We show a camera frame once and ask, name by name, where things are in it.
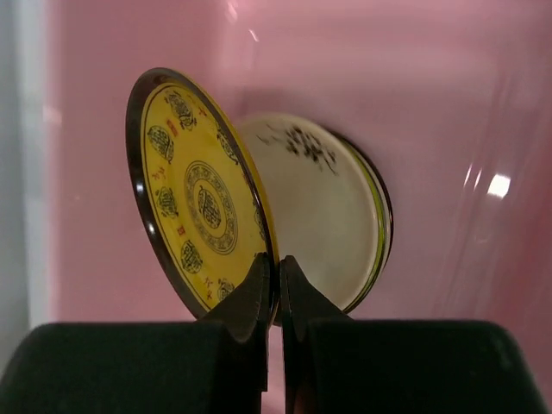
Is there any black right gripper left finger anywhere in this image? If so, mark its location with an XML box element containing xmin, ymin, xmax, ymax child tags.
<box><xmin>1</xmin><ymin>254</ymin><xmax>271</xmax><ymax>413</ymax></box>

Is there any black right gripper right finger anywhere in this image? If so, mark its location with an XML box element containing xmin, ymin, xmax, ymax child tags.
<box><xmin>279</xmin><ymin>256</ymin><xmax>547</xmax><ymax>413</ymax></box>

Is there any cream plate with black spot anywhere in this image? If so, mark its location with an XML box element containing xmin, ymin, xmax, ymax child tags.
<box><xmin>237</xmin><ymin>113</ymin><xmax>393</xmax><ymax>312</ymax></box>

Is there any pink plastic bin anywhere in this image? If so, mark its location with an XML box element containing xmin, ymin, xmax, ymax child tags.
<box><xmin>0</xmin><ymin>0</ymin><xmax>552</xmax><ymax>414</ymax></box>

